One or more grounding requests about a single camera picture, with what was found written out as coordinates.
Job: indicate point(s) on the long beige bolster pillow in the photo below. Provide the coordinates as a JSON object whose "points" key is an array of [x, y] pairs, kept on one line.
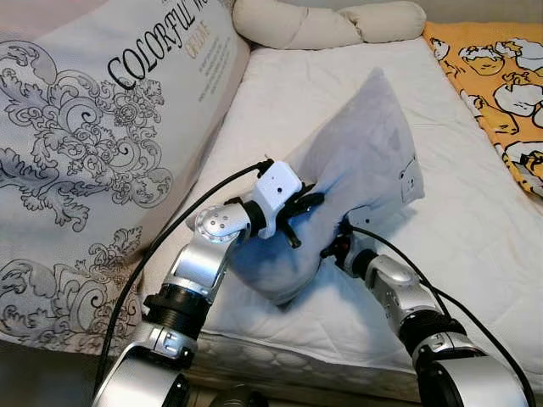
{"points": [[288, 24]]}

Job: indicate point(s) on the white quilted mattress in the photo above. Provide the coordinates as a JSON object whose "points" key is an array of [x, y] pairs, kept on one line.
{"points": [[458, 237]]}

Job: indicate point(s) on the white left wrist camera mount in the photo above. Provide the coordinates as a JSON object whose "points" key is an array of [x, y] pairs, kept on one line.
{"points": [[278, 188]]}

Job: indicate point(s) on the large ornament printed pillow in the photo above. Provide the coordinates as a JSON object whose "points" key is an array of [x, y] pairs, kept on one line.
{"points": [[85, 127]]}

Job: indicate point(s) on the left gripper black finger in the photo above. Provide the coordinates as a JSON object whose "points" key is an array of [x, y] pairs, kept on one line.
{"points": [[293, 234], [311, 202]]}

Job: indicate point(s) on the grey square pillow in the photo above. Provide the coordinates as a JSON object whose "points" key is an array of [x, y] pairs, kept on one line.
{"points": [[356, 153]]}

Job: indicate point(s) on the short beige bolster pillow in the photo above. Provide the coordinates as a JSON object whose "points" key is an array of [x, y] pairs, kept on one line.
{"points": [[390, 21]]}

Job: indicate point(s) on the grey robot left leg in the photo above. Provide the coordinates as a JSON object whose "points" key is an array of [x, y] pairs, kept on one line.
{"points": [[237, 398]]}

